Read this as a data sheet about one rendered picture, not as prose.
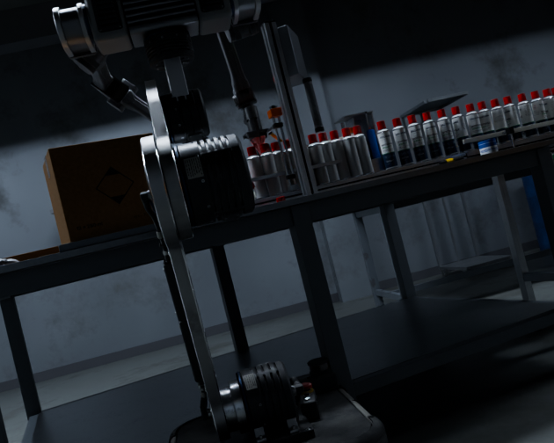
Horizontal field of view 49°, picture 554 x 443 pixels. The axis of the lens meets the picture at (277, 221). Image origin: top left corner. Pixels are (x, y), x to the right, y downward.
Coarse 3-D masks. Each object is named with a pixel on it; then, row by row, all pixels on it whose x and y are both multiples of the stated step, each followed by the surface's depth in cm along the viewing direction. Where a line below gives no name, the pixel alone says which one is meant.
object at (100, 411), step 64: (384, 192) 203; (128, 256) 175; (320, 256) 193; (320, 320) 191; (384, 320) 287; (448, 320) 252; (512, 320) 224; (128, 384) 288; (192, 384) 252; (384, 384) 196
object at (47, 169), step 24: (96, 144) 175; (120, 144) 178; (48, 168) 178; (72, 168) 172; (96, 168) 175; (120, 168) 178; (72, 192) 171; (96, 192) 174; (120, 192) 177; (72, 216) 170; (96, 216) 173; (120, 216) 176; (144, 216) 179; (72, 240) 170
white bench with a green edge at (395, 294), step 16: (512, 176) 375; (432, 192) 368; (448, 192) 369; (368, 256) 424; (528, 256) 406; (544, 256) 408; (368, 272) 424; (464, 272) 400; (480, 272) 402; (416, 288) 396
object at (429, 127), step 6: (426, 114) 260; (426, 120) 260; (432, 120) 260; (426, 126) 259; (432, 126) 259; (426, 132) 260; (432, 132) 259; (426, 138) 261; (432, 138) 259; (438, 138) 260; (432, 144) 259; (438, 144) 259; (432, 150) 260; (438, 150) 259; (432, 156) 260; (438, 156) 259
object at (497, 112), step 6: (492, 102) 273; (498, 102) 273; (492, 108) 273; (498, 108) 271; (492, 114) 273; (498, 114) 271; (498, 120) 272; (504, 120) 272; (498, 126) 272; (504, 126) 271; (498, 138) 273; (504, 138) 271
